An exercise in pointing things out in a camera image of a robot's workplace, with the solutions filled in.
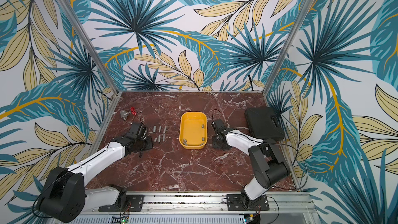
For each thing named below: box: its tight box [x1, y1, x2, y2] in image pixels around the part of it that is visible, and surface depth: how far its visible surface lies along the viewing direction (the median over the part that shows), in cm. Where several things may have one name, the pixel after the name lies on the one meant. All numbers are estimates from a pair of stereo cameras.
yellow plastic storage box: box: [179, 111, 208, 150], surface depth 99 cm
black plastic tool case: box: [245, 107, 286, 141], surface depth 100 cm
